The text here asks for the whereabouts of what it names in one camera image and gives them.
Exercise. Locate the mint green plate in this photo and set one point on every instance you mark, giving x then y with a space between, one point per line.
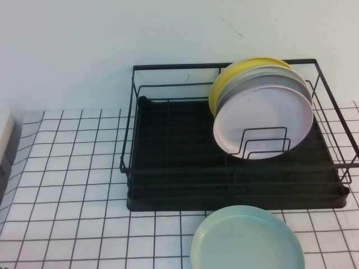
246 243

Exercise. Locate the yellow plate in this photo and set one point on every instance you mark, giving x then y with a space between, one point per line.
217 87

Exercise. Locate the pink plate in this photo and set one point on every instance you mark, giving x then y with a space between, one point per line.
263 112

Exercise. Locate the grey plate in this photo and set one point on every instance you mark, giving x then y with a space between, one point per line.
269 79

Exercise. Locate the cream white plate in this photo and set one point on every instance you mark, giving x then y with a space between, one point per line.
269 70

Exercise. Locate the black plastic drip tray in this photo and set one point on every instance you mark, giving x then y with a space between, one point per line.
182 126

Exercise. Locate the white black grid tablecloth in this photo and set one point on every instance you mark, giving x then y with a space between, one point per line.
70 196

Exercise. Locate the beige box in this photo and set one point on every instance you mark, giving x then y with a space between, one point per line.
7 131

